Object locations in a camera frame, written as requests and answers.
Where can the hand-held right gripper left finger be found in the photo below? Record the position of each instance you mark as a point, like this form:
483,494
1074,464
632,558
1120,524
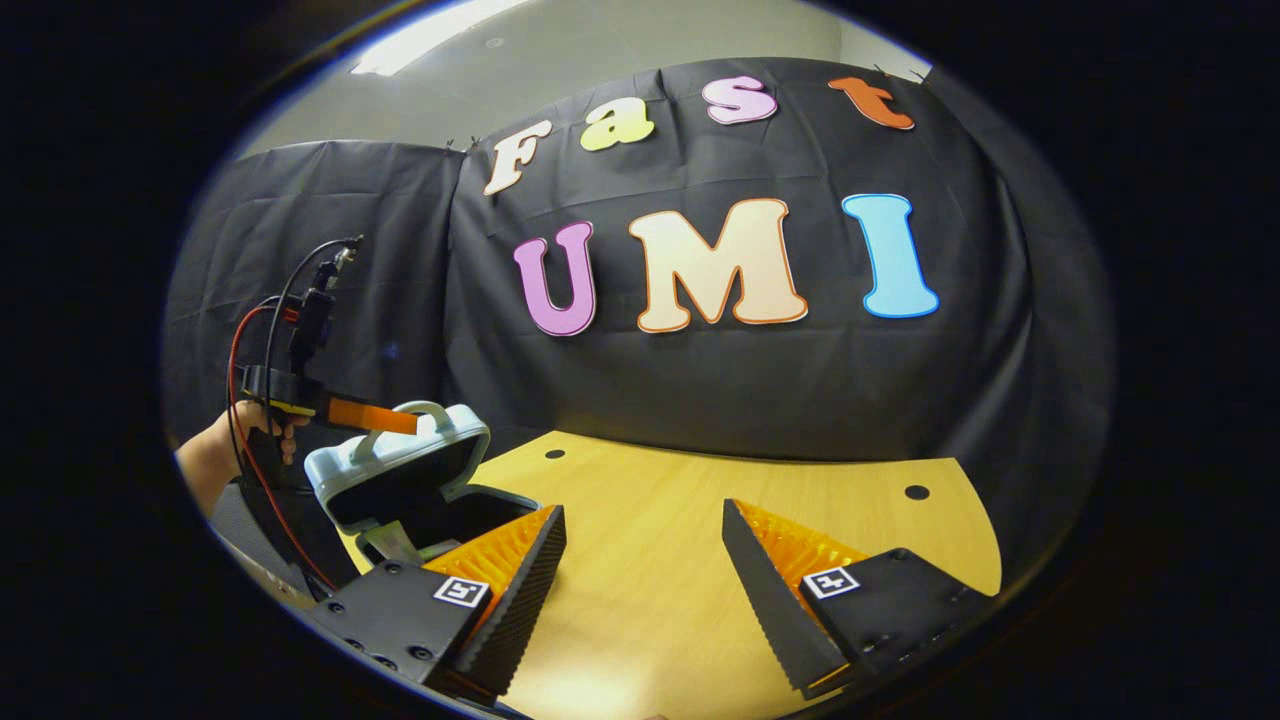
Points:
525,590

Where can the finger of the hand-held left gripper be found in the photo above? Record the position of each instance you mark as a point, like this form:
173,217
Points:
370,415

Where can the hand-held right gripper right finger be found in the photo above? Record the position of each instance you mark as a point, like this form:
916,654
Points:
770,600

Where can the pale blue suitcase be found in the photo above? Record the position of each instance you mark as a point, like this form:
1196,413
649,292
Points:
400,455

